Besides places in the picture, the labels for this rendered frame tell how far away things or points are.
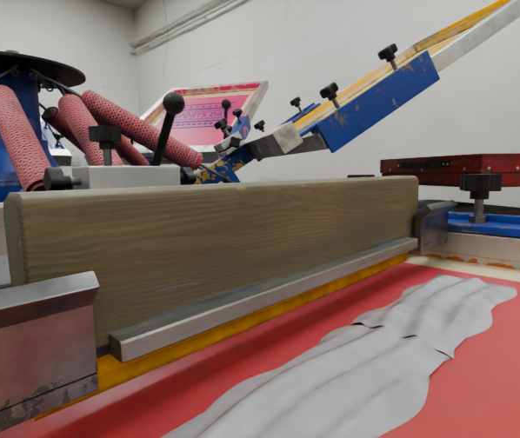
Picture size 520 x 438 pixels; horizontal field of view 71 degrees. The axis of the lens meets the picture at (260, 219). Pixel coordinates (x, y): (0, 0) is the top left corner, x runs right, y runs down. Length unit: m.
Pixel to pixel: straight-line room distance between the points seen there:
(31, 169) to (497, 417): 0.62
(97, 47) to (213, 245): 4.68
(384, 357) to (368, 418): 0.05
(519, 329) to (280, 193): 0.19
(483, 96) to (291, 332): 2.13
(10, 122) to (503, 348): 0.73
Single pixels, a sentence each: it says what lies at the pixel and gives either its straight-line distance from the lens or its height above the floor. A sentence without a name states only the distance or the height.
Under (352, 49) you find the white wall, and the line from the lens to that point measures 2.71.
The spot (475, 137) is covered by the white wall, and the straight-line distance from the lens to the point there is 2.30.
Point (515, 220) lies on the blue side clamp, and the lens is 0.53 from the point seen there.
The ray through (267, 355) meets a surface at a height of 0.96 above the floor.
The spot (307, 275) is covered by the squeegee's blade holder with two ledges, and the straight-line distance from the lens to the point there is 0.26.
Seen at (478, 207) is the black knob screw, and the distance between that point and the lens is 0.51.
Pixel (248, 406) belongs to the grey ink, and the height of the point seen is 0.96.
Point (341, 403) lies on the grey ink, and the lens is 0.19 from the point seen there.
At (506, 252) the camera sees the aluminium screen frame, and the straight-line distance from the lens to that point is 0.49.
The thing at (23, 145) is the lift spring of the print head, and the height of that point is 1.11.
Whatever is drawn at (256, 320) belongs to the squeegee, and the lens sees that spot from 0.26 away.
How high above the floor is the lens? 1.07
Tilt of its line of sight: 7 degrees down
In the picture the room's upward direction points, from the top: 1 degrees counter-clockwise
